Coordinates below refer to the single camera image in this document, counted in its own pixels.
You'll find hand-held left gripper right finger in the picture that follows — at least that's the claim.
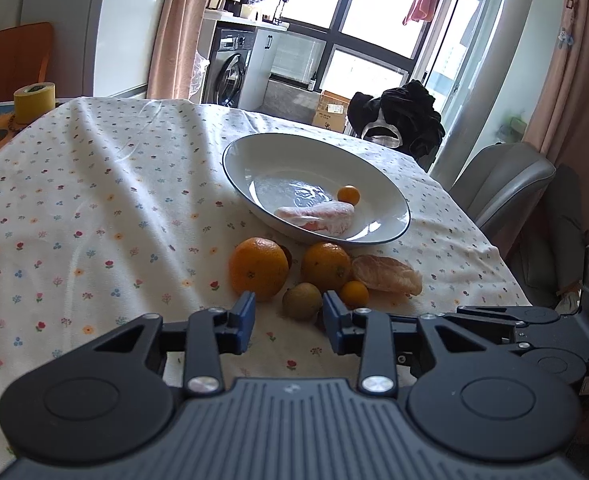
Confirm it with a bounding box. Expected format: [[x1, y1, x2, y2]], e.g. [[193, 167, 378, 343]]
[[323, 290, 496, 395]]

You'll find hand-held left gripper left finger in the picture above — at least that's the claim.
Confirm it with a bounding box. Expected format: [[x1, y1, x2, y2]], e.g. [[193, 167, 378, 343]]
[[92, 291, 258, 395]]

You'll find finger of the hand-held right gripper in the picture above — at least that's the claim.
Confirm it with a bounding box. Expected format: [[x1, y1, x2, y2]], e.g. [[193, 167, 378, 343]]
[[494, 329, 582, 356], [457, 304, 580, 331]]

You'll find brown kiwi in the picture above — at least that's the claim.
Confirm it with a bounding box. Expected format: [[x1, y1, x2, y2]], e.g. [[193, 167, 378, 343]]
[[282, 282, 323, 322]]

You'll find large orange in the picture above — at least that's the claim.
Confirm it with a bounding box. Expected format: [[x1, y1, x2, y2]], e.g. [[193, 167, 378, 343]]
[[229, 236, 290, 302]]

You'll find medium orange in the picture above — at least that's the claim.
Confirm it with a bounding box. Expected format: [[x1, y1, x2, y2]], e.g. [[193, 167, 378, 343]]
[[301, 241, 352, 293]]

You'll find pink peeled pomelo piece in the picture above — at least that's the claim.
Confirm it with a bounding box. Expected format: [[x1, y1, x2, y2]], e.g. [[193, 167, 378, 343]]
[[274, 200, 356, 239]]

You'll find white plate with dark rim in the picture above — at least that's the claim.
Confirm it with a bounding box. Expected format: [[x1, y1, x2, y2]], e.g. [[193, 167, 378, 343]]
[[222, 132, 411, 247]]

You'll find grey chair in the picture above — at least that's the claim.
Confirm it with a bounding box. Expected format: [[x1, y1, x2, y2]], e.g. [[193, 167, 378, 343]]
[[449, 142, 557, 256]]

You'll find floral white tablecloth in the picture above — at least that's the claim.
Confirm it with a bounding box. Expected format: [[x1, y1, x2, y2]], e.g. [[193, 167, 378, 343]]
[[0, 96, 530, 471]]

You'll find translucent plastic hanger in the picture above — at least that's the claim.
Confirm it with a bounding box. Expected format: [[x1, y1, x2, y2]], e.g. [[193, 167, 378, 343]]
[[363, 122, 402, 148]]

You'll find cardboard box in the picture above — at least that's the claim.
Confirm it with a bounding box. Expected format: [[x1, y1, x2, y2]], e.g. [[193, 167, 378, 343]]
[[311, 90, 351, 133]]

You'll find black clothes pile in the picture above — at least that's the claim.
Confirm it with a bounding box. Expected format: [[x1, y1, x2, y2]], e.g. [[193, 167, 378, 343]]
[[348, 80, 446, 161]]

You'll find beige pink curtain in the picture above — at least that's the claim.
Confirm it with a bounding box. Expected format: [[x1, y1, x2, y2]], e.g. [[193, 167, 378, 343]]
[[521, 0, 589, 176]]

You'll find grey washing machine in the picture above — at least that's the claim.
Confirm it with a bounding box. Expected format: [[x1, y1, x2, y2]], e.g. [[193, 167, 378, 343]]
[[202, 28, 258, 108]]

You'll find clear plastic bag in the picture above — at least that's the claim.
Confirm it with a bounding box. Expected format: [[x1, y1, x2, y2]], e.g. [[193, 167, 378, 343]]
[[190, 52, 210, 97]]

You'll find white cabinet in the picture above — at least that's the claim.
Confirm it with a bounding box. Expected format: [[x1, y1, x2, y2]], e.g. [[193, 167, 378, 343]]
[[247, 25, 289, 111]]

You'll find yellow tape roll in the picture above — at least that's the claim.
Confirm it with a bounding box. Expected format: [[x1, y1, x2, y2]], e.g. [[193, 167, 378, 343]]
[[13, 80, 56, 125]]

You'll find white refrigerator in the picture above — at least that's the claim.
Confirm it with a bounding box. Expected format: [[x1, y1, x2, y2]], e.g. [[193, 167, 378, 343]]
[[19, 0, 170, 100]]

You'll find large window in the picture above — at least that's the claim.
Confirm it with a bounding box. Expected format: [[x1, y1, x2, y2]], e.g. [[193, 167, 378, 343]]
[[274, 0, 455, 96]]

